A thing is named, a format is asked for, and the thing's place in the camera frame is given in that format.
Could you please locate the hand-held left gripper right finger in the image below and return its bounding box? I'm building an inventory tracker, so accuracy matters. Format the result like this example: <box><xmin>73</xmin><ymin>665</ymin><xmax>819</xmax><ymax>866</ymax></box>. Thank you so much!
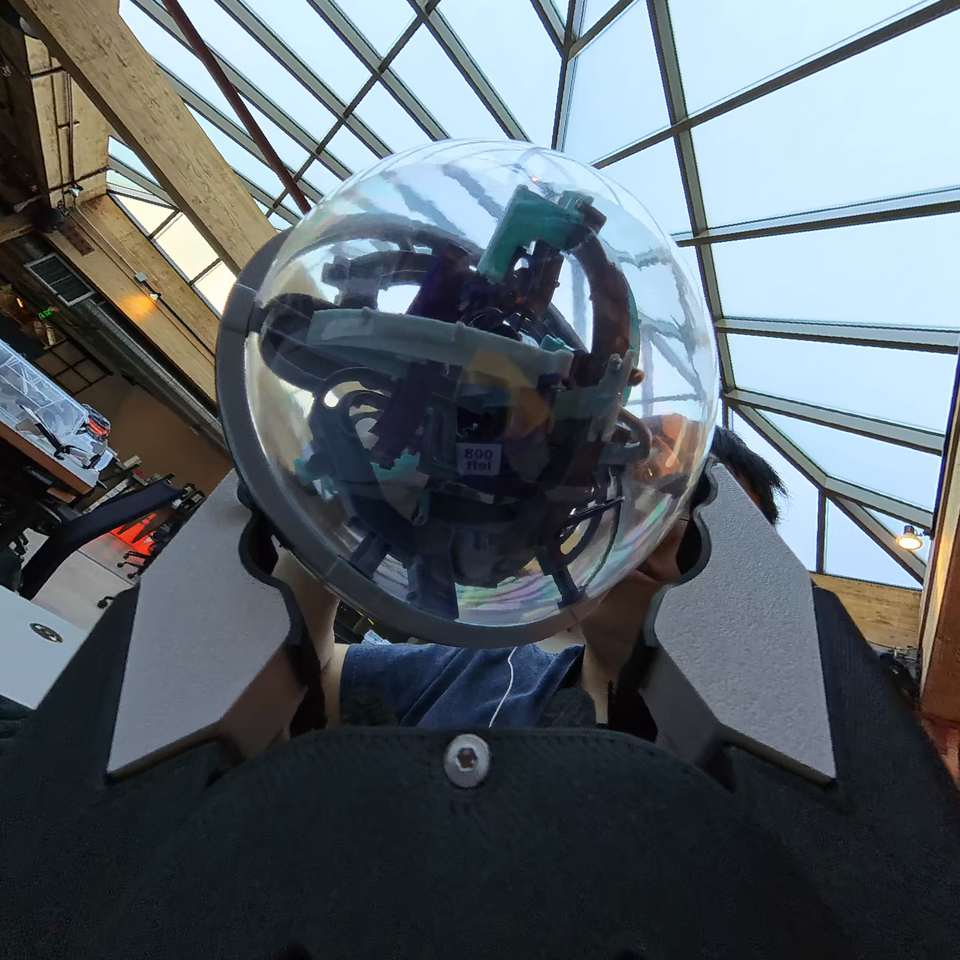
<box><xmin>637</xmin><ymin>463</ymin><xmax>839</xmax><ymax>786</ymax></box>

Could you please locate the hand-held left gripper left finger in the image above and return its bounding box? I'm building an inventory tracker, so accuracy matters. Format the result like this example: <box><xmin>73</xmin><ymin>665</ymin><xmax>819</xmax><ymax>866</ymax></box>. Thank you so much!
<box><xmin>105</xmin><ymin>466</ymin><xmax>309</xmax><ymax>781</ymax></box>

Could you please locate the clear plastic maze ball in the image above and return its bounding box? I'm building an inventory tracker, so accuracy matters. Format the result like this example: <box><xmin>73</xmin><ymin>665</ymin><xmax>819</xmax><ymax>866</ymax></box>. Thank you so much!
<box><xmin>215</xmin><ymin>138</ymin><xmax>723</xmax><ymax>651</ymax></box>

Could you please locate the person's right forearm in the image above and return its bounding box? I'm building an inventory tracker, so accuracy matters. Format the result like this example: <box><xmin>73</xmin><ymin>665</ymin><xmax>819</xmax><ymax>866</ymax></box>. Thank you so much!
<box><xmin>273</xmin><ymin>555</ymin><xmax>350</xmax><ymax>732</ymax></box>

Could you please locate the black metal stand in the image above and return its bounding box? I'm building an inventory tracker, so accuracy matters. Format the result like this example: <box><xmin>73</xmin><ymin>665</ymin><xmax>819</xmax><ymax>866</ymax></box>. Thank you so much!
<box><xmin>21</xmin><ymin>480</ymin><xmax>190</xmax><ymax>601</ymax></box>

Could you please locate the white box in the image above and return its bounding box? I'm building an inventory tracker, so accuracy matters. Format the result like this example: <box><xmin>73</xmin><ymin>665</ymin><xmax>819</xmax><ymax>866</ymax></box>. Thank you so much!
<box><xmin>0</xmin><ymin>585</ymin><xmax>88</xmax><ymax>711</ymax></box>

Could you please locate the person's head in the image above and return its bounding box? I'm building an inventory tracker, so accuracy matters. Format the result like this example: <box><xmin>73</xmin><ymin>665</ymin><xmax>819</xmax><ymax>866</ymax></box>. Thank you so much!
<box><xmin>581</xmin><ymin>426</ymin><xmax>789</xmax><ymax>725</ymax></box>

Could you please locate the person's blue shirt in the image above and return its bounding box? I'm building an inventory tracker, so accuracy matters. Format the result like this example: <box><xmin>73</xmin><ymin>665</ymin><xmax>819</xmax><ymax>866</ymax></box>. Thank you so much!
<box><xmin>341</xmin><ymin>641</ymin><xmax>586</xmax><ymax>730</ymax></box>

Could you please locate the clear plastic organiser box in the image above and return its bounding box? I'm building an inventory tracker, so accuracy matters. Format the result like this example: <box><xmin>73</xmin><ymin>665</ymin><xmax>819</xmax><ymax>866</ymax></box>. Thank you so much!
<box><xmin>0</xmin><ymin>341</ymin><xmax>115</xmax><ymax>474</ymax></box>

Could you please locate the metal vent grille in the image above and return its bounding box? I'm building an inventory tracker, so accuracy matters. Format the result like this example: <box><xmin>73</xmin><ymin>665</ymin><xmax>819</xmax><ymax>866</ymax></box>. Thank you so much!
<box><xmin>25</xmin><ymin>253</ymin><xmax>96</xmax><ymax>306</ymax></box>

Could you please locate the red ceiling pipe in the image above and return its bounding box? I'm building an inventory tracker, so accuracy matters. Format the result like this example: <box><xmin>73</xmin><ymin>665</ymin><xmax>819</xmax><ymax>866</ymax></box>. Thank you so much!
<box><xmin>161</xmin><ymin>0</ymin><xmax>313</xmax><ymax>216</ymax></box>

